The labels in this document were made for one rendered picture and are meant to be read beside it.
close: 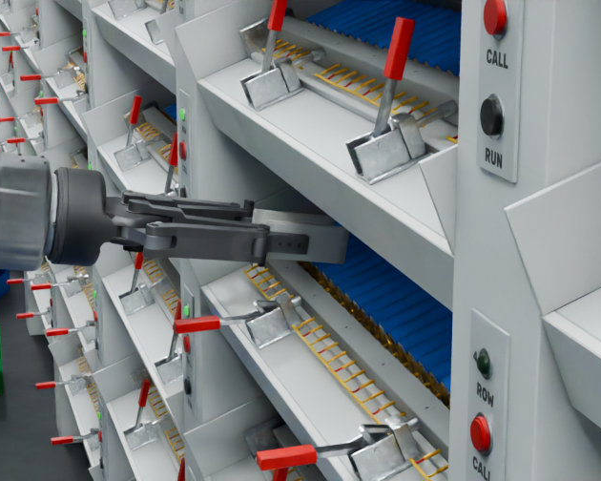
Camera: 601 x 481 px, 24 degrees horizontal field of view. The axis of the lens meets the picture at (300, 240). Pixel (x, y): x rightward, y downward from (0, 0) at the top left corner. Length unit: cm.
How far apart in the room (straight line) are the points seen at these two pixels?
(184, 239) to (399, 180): 30
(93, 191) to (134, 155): 71
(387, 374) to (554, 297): 36
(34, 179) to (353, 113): 25
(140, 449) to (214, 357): 58
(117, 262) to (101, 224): 93
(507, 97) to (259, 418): 78
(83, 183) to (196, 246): 10
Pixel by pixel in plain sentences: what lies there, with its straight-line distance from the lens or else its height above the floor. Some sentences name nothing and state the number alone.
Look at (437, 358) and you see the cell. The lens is 93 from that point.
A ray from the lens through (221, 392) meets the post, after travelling 131.
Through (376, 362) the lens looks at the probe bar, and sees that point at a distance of 95.
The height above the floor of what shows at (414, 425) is 77.
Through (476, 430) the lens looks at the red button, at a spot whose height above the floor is 85.
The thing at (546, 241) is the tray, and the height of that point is 95.
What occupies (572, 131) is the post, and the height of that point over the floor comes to 100.
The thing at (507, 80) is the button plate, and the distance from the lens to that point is 59.
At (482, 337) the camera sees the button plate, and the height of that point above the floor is 89.
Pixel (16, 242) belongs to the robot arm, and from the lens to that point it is 105.
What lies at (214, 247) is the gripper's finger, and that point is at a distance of 105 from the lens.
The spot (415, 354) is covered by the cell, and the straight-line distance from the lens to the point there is 95.
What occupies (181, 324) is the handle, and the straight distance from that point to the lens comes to 108.
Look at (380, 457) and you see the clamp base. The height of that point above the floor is 75.
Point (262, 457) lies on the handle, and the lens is 84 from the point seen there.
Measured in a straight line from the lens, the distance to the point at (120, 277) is 196.
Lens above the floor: 110
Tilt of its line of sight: 15 degrees down
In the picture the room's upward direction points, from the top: straight up
